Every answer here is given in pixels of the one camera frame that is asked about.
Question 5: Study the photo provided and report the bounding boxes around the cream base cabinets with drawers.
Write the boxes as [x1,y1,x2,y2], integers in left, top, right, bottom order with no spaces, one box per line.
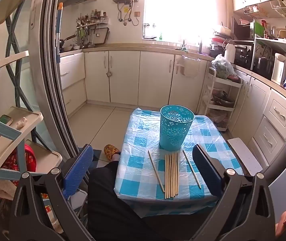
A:
[229,65,286,166]

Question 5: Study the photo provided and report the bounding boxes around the row of bamboo chopsticks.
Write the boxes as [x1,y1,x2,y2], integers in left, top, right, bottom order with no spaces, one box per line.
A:
[164,152,179,199]

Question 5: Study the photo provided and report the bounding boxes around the white speckled board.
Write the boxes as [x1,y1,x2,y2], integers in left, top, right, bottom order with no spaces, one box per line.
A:
[227,138,263,176]

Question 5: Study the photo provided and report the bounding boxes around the wall rack with kitchen utensils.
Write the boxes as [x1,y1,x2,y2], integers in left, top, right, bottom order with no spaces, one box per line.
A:
[76,9,109,29]

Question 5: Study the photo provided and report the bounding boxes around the bright kitchen window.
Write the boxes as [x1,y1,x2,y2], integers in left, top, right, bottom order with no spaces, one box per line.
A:
[143,0,215,43]

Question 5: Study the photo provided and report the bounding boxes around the wooden chopstick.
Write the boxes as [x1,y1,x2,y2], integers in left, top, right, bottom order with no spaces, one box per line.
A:
[182,150,202,189]
[148,150,165,193]

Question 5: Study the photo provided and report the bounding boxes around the blue checkered plastic tablecloth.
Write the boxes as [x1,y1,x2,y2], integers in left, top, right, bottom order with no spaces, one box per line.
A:
[114,108,245,207]

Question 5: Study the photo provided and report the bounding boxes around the white rolling cart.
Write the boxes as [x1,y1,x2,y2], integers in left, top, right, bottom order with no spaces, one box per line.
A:
[198,66,242,132]

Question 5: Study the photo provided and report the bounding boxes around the white wire rack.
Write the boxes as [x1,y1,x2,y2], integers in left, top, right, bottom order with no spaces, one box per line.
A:
[243,0,286,19]

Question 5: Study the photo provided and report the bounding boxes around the yellow patterned slipper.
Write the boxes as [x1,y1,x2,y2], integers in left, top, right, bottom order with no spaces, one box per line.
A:
[104,144,121,160]

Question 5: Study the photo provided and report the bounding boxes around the steel cooking pot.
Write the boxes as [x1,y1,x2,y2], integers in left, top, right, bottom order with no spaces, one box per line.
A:
[254,56,274,77]

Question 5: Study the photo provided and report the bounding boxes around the smartphone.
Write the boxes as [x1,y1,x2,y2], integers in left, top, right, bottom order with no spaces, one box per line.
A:
[0,114,13,126]

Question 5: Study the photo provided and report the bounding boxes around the pot with glass lid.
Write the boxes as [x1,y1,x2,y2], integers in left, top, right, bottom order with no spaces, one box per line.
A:
[212,90,235,107]

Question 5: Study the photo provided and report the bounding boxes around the metal baking tray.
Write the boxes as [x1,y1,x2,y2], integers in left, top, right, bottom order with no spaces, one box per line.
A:
[92,28,109,44]

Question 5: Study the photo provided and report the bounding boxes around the teal perforated plastic basket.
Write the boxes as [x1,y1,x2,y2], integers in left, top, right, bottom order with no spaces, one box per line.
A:
[159,105,195,150]

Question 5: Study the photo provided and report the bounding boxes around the plastic bag on cabinet door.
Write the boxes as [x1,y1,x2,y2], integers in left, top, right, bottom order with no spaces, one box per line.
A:
[174,55,208,78]

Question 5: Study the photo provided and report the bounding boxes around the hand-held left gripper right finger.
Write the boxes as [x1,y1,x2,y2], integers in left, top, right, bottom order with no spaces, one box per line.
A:
[192,144,278,241]

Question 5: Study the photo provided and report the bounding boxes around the white counter shelf rack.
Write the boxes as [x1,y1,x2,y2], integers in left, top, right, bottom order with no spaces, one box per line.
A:
[251,36,286,86]

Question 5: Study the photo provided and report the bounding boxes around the black wok with wooden handle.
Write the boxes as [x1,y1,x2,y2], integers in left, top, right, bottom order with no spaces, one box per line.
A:
[58,35,78,48]

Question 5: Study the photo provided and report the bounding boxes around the clear plastic bag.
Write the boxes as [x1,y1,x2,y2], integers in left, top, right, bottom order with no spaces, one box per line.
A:
[211,54,237,79]

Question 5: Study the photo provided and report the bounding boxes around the person's leg in black trousers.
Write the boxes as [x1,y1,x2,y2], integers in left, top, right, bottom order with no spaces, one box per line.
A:
[86,153,208,241]

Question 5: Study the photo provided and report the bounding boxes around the black microwave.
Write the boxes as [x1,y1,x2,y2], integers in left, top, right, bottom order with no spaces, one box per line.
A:
[233,17,255,41]

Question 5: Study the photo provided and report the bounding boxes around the black countertop oven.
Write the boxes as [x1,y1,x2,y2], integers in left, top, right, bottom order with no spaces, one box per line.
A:
[233,40,255,69]

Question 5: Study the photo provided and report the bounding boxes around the green cutting board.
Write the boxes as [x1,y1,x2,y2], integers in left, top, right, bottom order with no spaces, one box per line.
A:
[254,21,265,39]

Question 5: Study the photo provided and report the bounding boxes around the red floral bag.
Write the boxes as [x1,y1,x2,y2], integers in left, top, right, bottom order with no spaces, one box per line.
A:
[1,143,37,174]

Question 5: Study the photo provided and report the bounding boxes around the white thermos jug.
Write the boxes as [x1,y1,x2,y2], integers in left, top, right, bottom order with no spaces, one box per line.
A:
[223,40,236,63]

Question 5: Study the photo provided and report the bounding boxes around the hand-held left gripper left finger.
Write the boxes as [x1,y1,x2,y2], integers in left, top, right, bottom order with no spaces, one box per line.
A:
[9,144,94,241]

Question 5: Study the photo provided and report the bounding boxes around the white kitchen appliance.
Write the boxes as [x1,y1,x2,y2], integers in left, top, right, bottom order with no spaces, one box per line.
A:
[271,53,286,86]

